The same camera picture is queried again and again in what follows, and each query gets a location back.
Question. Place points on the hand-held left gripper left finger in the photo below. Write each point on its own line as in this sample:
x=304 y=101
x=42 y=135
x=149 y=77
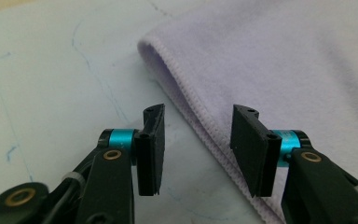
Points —
x=150 y=155

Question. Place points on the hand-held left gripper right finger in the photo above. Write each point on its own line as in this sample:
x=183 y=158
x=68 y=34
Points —
x=251 y=155

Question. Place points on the lavender printed towel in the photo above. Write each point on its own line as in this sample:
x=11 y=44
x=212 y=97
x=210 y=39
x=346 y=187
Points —
x=261 y=46

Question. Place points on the white foam mat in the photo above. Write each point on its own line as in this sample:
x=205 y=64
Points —
x=43 y=93

